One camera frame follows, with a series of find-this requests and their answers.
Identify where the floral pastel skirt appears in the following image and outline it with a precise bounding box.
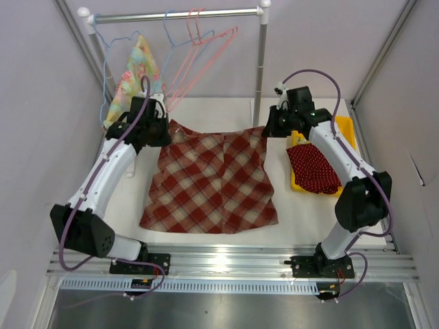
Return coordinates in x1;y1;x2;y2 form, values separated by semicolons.
102;35;167;130

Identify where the red plaid cloth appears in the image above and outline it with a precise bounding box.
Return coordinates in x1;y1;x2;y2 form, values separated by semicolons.
139;121;278;234

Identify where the blue wire hanger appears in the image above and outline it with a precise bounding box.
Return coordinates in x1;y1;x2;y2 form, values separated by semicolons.
161;9;219;112
92;13;140;130

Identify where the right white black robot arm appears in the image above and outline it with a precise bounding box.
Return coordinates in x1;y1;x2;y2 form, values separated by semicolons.
262;83;392;277

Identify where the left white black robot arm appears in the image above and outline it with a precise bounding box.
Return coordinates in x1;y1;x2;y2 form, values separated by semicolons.
50;93;171;274

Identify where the green leaf print cloth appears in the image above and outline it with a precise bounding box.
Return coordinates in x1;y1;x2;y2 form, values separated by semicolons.
294;134;310;146

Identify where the red polka dot cloth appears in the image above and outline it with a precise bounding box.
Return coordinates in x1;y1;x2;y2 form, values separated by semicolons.
286;143;343;196

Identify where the white metal clothes rack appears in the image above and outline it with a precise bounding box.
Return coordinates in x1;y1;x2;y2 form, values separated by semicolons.
77;1;272;126

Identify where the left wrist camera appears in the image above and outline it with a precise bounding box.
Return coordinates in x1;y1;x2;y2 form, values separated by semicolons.
150;93;167;119

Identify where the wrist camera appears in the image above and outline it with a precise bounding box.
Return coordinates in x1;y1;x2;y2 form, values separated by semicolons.
274;82;289;110
150;93;167;119

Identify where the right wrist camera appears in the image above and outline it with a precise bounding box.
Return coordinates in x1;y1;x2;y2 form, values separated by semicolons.
274;82;289;110

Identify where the pink wire hanger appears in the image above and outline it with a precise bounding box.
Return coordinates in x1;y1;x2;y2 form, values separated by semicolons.
167;8;239;110
163;8;229;109

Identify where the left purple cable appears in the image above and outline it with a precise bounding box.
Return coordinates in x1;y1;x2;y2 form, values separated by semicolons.
58;75;152;271

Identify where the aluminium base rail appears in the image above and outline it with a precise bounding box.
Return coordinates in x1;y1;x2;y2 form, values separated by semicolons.
46;242;421;285

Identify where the white slotted cable duct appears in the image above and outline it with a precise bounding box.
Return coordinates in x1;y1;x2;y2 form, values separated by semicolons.
60;278;319;295

